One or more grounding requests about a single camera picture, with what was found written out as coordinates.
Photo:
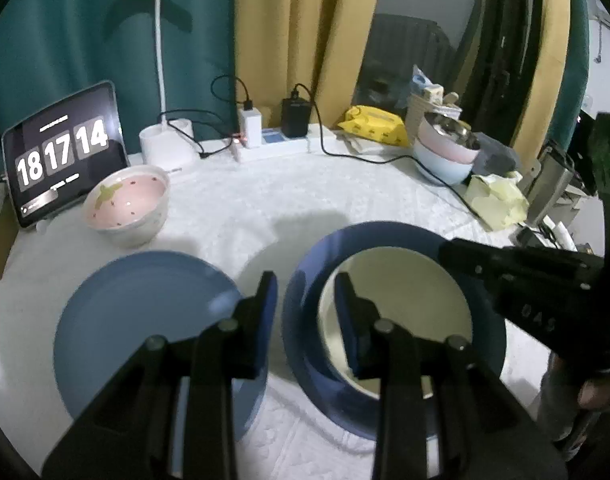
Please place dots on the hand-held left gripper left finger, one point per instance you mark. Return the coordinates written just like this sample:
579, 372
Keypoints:
267, 320

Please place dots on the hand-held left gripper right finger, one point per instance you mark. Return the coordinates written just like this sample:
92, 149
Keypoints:
346, 310

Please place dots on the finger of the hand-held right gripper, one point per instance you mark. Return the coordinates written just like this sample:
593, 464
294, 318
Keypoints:
470, 257

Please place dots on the cream bowl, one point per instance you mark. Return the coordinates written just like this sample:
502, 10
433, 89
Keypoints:
410, 285

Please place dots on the dark blue bowl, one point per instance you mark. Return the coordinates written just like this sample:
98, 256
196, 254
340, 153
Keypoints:
485, 340

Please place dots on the large blue plate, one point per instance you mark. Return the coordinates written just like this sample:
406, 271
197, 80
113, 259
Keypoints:
135, 310

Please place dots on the person's right hand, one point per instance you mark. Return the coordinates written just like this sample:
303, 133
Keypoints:
597, 394

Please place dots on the pale yellow tissue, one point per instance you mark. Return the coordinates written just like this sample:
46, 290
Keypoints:
500, 200

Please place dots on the light blue bowl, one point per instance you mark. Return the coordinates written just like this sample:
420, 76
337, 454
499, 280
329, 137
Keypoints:
442, 170

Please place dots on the grey cloth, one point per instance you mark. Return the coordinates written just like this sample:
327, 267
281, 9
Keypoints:
495, 157

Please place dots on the silver metal container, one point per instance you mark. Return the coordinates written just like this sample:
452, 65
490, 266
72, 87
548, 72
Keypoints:
550, 185

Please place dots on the white quilted tablecloth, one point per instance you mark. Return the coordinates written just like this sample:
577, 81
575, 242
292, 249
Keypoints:
265, 195

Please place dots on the metal bowl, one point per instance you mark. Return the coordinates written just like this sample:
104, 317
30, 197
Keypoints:
450, 127

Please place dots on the cream utensil holder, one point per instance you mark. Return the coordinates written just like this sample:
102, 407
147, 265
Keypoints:
420, 110

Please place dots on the yellow wet wipes pack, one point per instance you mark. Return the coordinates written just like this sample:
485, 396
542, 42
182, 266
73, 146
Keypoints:
375, 122

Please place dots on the white power strip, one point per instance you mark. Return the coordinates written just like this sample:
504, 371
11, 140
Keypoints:
275, 150

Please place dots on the pink strawberry bowl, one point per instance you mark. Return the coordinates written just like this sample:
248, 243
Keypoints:
130, 200

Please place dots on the blue and white packet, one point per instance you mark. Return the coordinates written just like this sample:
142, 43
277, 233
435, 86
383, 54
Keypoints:
421, 80

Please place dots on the white charger plug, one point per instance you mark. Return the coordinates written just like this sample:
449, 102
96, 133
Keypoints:
250, 127

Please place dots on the white desk lamp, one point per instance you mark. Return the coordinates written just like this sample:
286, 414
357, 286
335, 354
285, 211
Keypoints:
165, 152

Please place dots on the black power adapter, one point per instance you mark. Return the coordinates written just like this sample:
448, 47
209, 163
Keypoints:
295, 117

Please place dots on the dark grey chair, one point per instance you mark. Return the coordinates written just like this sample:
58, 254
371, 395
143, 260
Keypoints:
405, 55

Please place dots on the tablet with clock display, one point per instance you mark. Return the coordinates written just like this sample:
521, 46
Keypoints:
60, 150

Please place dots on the yellow curtain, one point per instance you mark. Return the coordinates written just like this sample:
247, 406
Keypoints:
305, 35

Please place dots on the teal curtain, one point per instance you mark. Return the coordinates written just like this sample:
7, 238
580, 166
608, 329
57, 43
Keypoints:
60, 35

